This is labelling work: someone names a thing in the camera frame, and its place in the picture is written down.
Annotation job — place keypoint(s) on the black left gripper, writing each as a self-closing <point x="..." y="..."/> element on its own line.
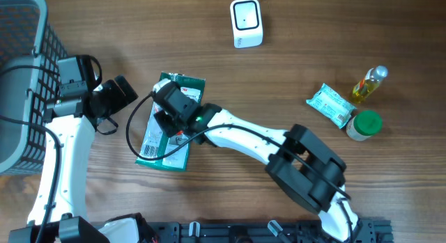
<point x="122" y="99"/>

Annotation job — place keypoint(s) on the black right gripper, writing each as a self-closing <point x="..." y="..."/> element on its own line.
<point x="173" y="124"/>

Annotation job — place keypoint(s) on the green 3M gloves package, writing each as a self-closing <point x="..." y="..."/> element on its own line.
<point x="156" y="143"/>

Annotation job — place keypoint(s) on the teal wet wipes pack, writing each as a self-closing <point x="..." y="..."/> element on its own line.
<point x="332" y="105"/>

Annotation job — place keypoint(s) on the green white round tub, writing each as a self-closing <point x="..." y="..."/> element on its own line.
<point x="364" y="125"/>

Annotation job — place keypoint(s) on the yellow oil bottle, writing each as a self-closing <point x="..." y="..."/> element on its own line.
<point x="371" y="81"/>

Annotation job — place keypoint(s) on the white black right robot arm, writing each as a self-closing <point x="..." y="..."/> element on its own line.
<point x="306" y="170"/>

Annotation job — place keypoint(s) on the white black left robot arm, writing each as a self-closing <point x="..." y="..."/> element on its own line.
<point x="49" y="119"/>

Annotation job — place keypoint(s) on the white cube barcode scanner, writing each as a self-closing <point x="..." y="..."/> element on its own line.
<point x="246" y="23"/>

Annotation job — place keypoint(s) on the grey mesh shopping basket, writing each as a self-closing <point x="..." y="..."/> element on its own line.
<point x="30" y="49"/>

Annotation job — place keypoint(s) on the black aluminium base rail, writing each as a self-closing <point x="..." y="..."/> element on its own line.
<point x="367" y="231"/>

